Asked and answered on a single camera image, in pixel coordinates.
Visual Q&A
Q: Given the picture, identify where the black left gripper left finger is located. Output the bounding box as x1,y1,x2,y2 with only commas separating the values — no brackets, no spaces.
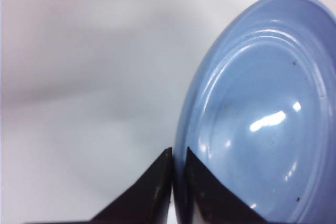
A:
89,147,173,221

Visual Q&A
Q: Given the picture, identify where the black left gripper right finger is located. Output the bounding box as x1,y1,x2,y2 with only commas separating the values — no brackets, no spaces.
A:
174,148,265,221

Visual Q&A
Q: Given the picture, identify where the blue round plate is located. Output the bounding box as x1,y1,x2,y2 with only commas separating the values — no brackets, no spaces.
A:
173,0,335,223

